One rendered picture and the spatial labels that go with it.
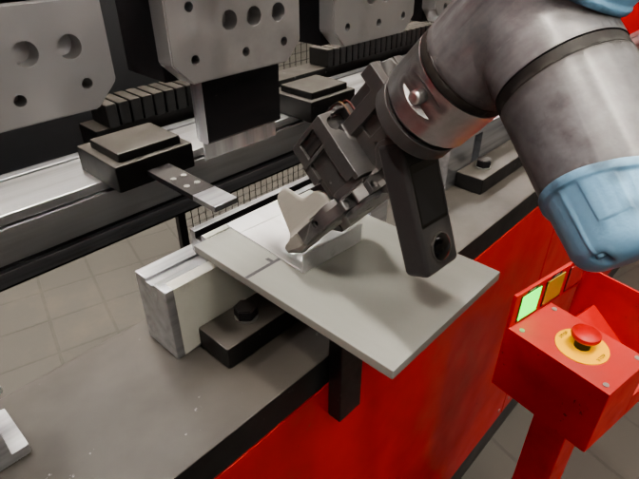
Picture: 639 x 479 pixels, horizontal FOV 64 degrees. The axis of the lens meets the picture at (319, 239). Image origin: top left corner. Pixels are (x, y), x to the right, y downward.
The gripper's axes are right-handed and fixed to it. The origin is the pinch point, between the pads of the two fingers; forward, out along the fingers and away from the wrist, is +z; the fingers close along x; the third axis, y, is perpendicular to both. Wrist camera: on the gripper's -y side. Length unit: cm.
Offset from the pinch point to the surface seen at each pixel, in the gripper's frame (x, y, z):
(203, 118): 5.3, 16.1, -1.7
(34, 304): 3, 55, 179
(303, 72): -47, 40, 35
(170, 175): 2.5, 19.4, 17.1
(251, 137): -1.0, 14.1, 1.7
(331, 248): 0.5, -1.6, -1.5
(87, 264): -23, 64, 186
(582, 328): -32.1, -28.1, 2.8
